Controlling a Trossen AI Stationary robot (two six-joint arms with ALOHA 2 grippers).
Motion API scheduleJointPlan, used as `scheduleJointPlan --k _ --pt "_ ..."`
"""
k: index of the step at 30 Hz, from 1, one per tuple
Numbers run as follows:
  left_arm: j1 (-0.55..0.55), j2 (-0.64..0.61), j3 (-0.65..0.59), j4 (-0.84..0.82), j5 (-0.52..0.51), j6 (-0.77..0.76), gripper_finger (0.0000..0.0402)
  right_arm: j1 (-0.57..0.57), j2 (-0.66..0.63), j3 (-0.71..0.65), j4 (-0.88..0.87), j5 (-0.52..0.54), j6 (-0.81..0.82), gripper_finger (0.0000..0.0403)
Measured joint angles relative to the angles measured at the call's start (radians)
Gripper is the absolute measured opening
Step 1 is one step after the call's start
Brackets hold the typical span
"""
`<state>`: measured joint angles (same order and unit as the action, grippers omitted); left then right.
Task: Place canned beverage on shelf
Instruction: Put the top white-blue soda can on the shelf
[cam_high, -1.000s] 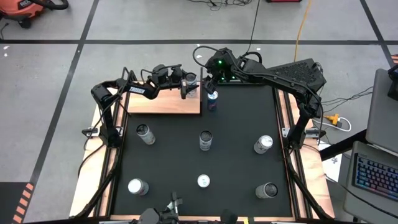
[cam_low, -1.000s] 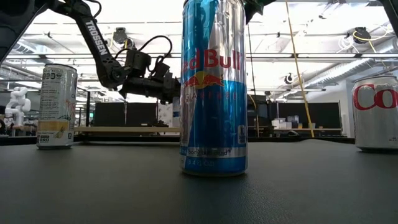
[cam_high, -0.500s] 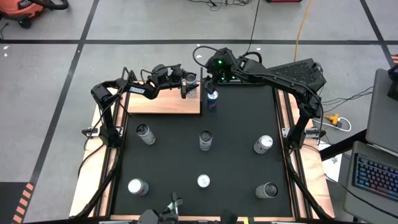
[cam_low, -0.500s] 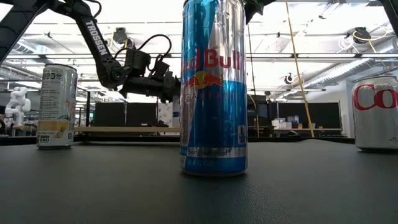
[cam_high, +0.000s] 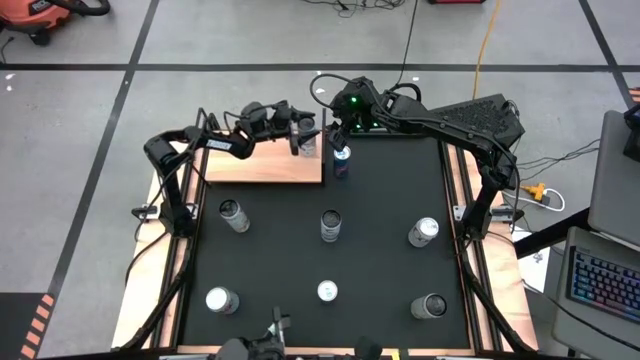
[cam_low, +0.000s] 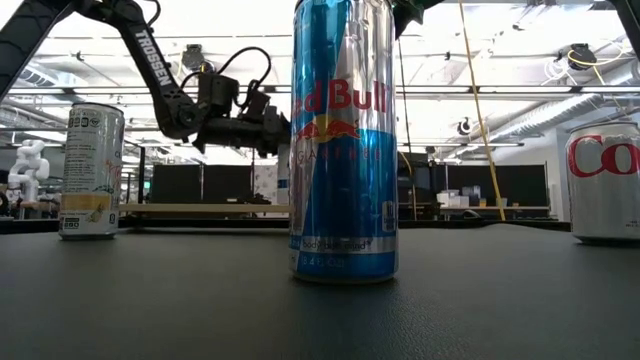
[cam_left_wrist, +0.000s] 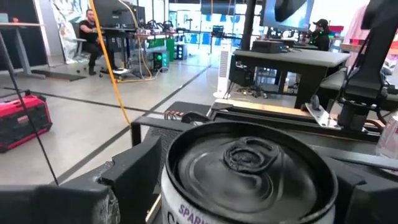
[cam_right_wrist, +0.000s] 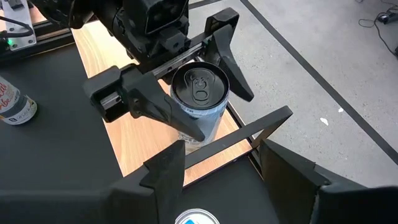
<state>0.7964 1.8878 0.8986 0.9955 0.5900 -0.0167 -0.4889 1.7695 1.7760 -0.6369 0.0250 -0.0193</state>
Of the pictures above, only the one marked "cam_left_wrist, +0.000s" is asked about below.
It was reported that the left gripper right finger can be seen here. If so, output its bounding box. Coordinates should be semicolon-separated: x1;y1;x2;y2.
323;157;398;224

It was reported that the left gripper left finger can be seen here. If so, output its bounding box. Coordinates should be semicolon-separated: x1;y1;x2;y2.
0;136;162;224

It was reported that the white Celsius Arctic Vibe can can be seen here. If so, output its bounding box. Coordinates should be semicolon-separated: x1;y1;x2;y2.
160;120;340;224

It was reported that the wooden shelf board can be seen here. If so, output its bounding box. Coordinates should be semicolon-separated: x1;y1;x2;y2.
144;194;162;224

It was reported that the black mesh computer tower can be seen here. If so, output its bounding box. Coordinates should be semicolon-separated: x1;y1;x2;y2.
130;116;200;175

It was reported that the black mat with orange stripes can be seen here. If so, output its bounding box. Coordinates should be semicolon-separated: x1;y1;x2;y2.
163;101;212;121

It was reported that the green lit computer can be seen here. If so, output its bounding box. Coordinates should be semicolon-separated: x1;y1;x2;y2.
152;51;170;71

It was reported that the black floor mat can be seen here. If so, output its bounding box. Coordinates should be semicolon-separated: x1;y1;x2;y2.
30;68;88;82

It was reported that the white tower fan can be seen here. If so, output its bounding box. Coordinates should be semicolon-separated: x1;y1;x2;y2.
213;39;233;100

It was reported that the red black toolbox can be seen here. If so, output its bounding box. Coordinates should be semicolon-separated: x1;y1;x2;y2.
0;90;53;153

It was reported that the person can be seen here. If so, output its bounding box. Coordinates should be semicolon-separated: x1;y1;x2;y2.
306;18;331;52
78;8;105;77

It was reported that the blue white painted sheet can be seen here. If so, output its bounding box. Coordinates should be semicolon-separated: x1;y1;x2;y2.
51;0;91;63

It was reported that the black monitor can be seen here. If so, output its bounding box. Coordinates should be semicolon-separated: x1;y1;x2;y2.
93;0;146;29

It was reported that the desk with grey legs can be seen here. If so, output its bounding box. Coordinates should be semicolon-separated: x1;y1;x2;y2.
0;21;47;80

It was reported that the pink cloth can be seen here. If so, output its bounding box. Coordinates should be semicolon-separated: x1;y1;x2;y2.
341;4;373;68

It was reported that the black mini computer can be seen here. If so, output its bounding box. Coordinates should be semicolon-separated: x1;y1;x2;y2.
251;40;285;54

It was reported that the large dark monitor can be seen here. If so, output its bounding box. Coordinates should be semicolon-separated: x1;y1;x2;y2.
259;0;315;32

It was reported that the yellow hanging cable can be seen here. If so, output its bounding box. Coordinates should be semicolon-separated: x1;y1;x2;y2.
88;0;131;125

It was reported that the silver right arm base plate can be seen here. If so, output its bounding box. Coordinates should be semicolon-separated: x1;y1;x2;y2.
303;95;341;130

